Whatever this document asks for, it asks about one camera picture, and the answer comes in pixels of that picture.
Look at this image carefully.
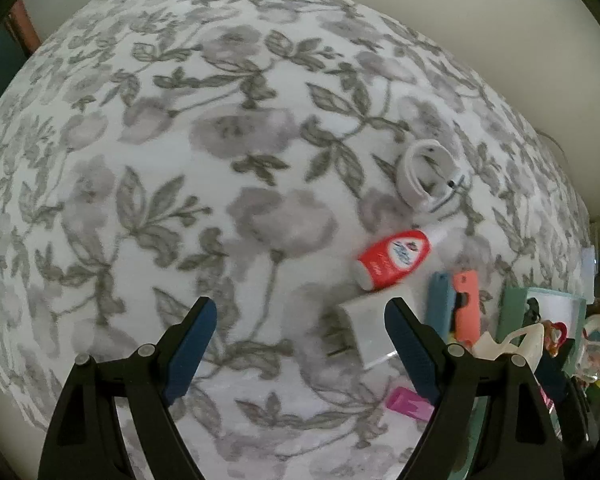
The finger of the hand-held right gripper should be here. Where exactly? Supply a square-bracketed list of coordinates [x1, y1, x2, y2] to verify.
[532, 350, 573, 408]

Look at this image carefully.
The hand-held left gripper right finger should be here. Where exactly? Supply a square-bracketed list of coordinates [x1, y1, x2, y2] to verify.
[384, 297, 566, 480]

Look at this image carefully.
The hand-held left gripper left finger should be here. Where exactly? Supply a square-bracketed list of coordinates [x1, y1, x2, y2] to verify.
[39, 296, 218, 480]

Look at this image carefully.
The pink puppy toy figure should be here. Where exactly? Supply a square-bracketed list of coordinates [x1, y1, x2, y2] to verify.
[542, 320, 573, 358]

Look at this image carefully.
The pink packet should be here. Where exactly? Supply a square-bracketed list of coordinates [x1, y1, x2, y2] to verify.
[386, 386, 436, 423]

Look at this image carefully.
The white plug adapter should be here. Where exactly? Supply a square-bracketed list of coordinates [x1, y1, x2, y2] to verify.
[326, 294, 406, 371]

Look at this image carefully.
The teal cardboard tray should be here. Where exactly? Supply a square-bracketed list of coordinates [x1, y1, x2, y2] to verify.
[495, 286, 588, 361]

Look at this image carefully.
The red stain remover bottle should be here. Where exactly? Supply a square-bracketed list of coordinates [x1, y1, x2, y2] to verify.
[350, 225, 453, 292]

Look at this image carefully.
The thin grey cable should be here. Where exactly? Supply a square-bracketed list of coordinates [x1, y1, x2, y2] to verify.
[537, 130, 568, 161]

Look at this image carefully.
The brown wooden post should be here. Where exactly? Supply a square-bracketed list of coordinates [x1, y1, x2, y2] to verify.
[4, 0, 43, 58]

